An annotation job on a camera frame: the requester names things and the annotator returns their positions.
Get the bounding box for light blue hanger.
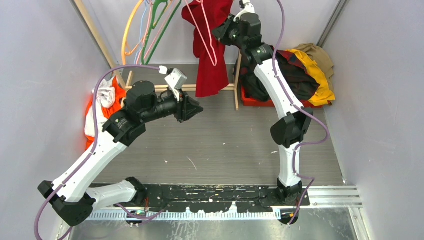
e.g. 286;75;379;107
133;0;153;64

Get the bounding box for green hanger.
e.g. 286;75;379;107
140;0;183;66

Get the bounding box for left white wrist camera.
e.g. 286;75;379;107
159;65;188;102

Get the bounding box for orange hanger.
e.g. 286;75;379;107
120;0;173;66

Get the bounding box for red plastic bin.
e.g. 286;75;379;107
240;84;324;109

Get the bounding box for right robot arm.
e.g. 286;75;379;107
212;13;313;206

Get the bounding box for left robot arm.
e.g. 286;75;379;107
38;81;204;227

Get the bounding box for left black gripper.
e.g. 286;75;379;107
141;88;203;123

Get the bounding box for pink wire hanger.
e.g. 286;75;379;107
183;0;219;67

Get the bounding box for dark plaid garment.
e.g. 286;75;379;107
239;50;322;108

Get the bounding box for orange and white garment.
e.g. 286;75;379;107
84;76;126;150

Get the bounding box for wooden clothes rack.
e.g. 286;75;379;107
71;0;241;111

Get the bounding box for tan garment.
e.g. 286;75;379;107
295;43;334;91

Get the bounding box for yellow garment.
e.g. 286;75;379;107
287;49;336;107

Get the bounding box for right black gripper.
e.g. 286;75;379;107
211;13;247;50

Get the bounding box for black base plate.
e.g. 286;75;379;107
122;184;311;214

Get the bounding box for red skirt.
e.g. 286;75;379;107
181;0;233;98

